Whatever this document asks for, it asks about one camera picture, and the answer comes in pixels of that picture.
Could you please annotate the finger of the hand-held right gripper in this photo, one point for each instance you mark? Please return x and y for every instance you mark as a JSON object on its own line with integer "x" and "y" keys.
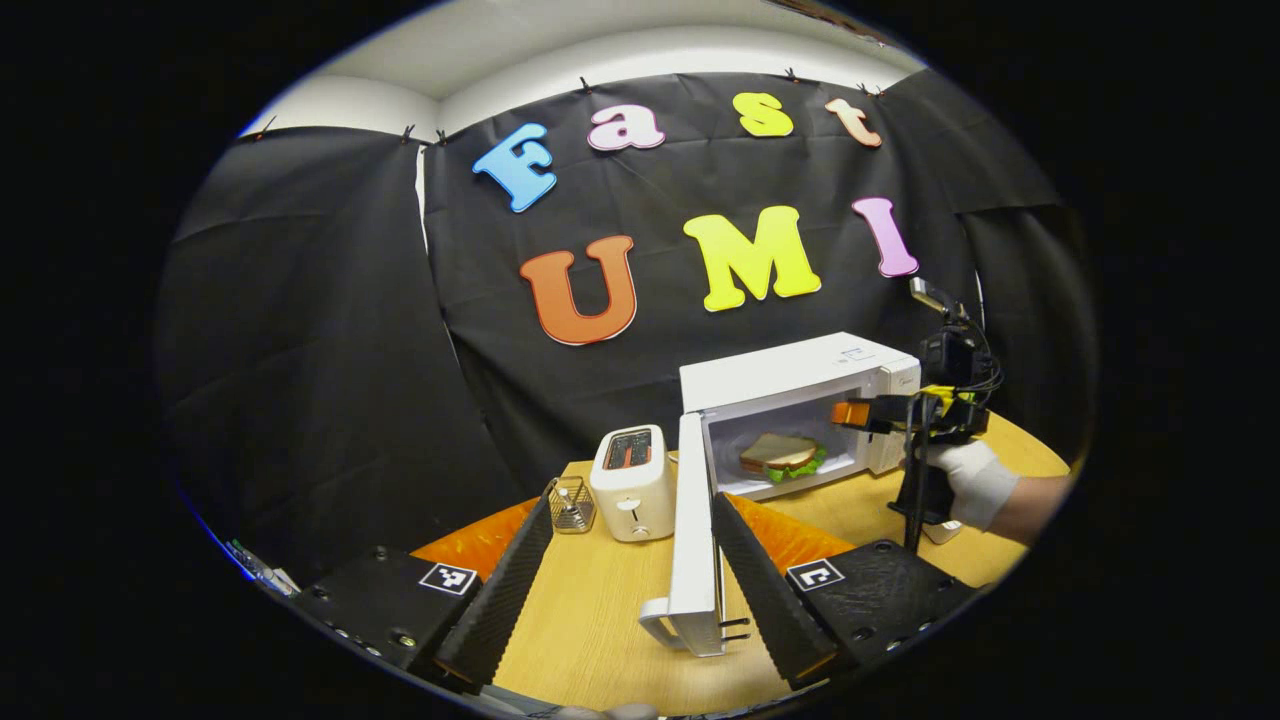
{"x": 850, "y": 412}

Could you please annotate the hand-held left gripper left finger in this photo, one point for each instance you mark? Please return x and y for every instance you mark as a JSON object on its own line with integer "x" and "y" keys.
{"x": 505, "y": 600}

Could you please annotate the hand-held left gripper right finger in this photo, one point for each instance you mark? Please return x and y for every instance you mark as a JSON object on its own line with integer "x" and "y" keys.
{"x": 765, "y": 600}

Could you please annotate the white microwave oven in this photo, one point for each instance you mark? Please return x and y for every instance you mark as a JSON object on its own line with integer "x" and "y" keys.
{"x": 780, "y": 370}

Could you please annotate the sandwich with lettuce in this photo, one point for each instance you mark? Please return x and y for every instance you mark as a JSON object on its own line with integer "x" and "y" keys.
{"x": 780, "y": 455}

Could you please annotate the white plastic tray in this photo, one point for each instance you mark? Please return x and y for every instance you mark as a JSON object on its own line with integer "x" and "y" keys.
{"x": 942, "y": 533}

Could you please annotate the white toaster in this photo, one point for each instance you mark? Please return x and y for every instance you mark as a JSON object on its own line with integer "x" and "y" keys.
{"x": 632, "y": 490}

